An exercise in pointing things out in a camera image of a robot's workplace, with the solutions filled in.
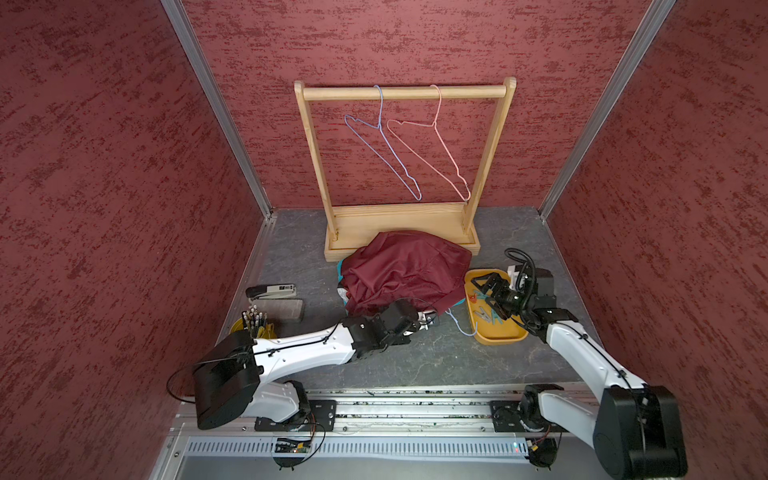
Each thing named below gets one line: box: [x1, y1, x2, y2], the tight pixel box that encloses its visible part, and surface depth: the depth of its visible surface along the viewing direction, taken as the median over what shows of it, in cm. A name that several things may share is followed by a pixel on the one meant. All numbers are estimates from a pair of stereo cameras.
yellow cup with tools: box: [230, 304, 277, 339], surface depth 75 cm
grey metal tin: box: [254, 298, 305, 324], surface depth 91 cm
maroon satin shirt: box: [341, 230, 472, 316], surface depth 86 cm
